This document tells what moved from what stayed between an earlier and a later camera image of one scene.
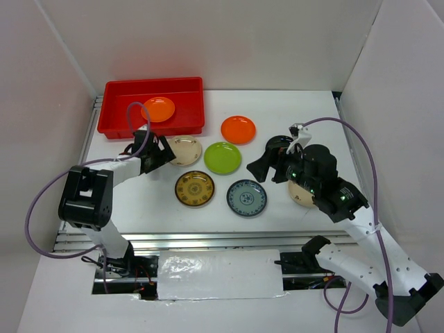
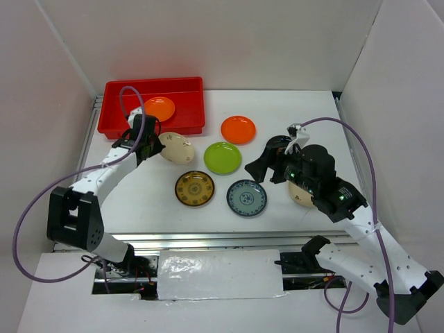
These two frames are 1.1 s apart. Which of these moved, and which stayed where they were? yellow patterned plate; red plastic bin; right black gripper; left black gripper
Moved: left black gripper
Stayed: right black gripper; yellow patterned plate; red plastic bin
